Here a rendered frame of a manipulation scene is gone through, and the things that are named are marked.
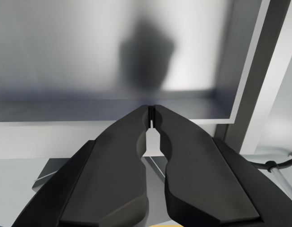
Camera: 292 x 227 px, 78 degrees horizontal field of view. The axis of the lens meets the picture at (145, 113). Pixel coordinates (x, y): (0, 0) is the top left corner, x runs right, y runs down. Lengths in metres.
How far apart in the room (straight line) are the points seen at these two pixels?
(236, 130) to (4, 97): 0.20
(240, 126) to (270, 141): 1.46
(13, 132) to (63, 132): 0.05
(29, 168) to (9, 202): 0.57
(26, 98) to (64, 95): 0.03
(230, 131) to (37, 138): 0.18
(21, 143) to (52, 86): 0.08
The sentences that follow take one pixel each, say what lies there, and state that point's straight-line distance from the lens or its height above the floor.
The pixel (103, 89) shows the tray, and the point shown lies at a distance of 0.16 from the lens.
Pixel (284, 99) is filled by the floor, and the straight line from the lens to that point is 1.45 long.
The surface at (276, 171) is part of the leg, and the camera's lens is 1.59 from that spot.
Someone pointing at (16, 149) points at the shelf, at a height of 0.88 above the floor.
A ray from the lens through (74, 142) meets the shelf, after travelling 0.20.
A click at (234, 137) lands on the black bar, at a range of 0.18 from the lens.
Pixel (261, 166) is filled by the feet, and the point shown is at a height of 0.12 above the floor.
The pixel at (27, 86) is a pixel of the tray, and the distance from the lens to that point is 0.18.
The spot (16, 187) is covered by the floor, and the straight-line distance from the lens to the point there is 2.08.
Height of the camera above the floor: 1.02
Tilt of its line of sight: 58 degrees down
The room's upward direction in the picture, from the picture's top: 180 degrees clockwise
